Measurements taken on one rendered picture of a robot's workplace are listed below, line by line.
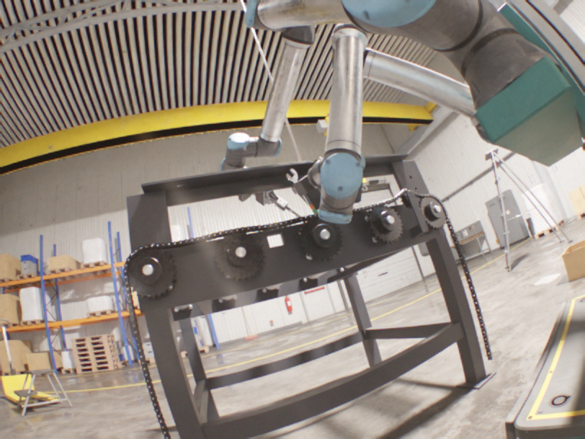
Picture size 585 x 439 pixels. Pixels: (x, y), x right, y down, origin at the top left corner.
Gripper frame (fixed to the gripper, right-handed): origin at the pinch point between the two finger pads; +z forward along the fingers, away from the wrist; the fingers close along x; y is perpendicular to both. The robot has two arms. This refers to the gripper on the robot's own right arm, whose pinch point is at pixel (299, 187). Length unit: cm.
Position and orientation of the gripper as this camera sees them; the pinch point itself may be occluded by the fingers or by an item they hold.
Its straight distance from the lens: 106.2
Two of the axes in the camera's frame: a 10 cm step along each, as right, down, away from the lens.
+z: -4.2, 1.5, 8.9
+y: -5.4, -8.3, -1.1
